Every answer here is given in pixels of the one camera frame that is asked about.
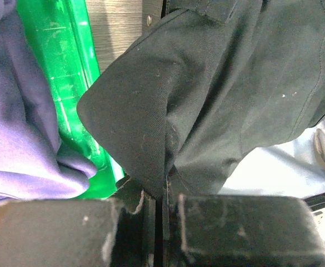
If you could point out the green plastic tray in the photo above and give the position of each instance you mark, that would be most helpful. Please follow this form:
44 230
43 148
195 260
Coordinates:
60 35

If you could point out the purple garment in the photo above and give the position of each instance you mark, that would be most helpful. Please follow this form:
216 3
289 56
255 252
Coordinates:
34 162

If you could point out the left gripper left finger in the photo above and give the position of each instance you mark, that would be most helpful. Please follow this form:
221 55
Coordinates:
117 231

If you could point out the black garment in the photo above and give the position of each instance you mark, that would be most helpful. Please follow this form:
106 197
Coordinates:
210 82

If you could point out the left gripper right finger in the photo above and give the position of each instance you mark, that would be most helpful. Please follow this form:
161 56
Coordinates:
237 230

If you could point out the white folded garment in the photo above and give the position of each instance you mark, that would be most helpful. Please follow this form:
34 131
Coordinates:
295 168

